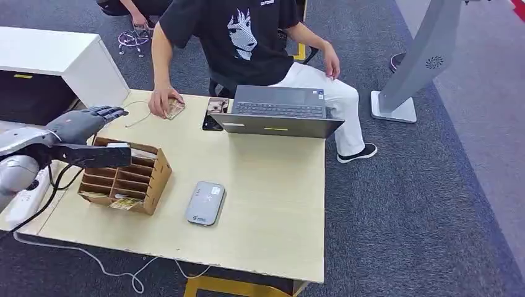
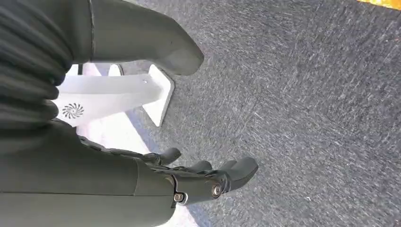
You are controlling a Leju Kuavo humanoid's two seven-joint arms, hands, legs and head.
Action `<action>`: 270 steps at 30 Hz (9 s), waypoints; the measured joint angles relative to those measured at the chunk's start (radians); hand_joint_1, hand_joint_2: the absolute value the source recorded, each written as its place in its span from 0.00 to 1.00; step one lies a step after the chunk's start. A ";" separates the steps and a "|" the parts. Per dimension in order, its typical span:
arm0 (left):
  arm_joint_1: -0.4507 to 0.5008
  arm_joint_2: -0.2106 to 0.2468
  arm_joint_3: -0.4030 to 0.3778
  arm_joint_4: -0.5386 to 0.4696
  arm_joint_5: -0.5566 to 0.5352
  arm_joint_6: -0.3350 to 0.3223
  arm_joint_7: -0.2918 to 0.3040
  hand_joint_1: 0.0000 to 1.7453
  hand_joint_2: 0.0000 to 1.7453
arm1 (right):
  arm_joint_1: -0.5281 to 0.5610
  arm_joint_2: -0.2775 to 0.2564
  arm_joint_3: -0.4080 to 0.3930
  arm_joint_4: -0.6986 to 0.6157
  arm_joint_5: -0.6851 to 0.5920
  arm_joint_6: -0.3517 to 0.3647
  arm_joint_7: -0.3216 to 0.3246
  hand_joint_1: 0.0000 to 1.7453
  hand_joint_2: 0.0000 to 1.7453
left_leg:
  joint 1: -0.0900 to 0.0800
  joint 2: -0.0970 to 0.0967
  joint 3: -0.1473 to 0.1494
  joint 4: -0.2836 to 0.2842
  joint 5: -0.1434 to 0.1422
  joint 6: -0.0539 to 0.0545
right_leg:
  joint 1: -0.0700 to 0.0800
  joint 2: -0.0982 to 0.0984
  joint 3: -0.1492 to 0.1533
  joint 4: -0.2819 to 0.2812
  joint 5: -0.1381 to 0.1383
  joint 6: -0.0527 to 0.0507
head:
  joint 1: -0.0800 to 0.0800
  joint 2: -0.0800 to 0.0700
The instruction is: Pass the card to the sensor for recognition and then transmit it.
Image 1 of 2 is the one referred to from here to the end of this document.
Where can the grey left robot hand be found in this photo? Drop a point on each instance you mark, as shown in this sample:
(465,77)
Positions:
(78,125)

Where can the person's right hand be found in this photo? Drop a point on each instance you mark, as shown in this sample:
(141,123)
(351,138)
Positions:
(162,102)

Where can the person's left hand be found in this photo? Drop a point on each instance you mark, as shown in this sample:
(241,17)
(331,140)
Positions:
(332,61)

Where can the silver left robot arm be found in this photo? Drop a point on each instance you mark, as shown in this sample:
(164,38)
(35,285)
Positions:
(20,141)

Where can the black case with yellow label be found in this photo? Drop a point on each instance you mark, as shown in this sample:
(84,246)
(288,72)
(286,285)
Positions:
(32,98)

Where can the black phone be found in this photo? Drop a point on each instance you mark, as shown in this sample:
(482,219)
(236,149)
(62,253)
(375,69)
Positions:
(211,124)

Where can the white card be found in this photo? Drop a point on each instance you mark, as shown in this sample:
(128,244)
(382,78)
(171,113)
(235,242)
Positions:
(144,154)

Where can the white cabinet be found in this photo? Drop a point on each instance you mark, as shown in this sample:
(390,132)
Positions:
(86,69)

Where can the dark round base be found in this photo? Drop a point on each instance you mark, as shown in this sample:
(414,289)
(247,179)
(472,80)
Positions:
(394,62)

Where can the castor chair base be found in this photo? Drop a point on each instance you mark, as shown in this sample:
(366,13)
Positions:
(133,39)

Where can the wooden card box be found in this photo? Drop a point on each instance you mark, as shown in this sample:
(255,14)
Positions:
(158,180)

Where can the grey laptop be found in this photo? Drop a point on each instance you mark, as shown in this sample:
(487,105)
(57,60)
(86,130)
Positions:
(279,123)

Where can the white power strip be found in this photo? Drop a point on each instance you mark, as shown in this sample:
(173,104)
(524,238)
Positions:
(26,201)

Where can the yellow printed card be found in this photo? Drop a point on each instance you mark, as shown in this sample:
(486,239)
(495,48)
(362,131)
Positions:
(125,204)

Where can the seated person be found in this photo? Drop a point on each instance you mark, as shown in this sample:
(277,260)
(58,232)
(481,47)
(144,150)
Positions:
(242,41)

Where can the grey stand with white base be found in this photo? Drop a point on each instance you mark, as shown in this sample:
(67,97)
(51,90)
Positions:
(426,53)

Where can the crouching person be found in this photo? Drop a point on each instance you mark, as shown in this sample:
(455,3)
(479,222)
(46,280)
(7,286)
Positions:
(139,8)

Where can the grey card reader device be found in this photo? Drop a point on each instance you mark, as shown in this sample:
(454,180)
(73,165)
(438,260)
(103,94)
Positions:
(205,203)

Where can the red strip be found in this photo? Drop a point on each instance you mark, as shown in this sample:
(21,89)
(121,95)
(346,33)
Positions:
(519,8)

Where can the yellow frame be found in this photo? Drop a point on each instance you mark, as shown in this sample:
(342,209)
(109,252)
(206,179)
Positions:
(300,52)
(221,287)

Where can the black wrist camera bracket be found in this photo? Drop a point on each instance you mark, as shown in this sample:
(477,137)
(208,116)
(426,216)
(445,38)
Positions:
(94,155)

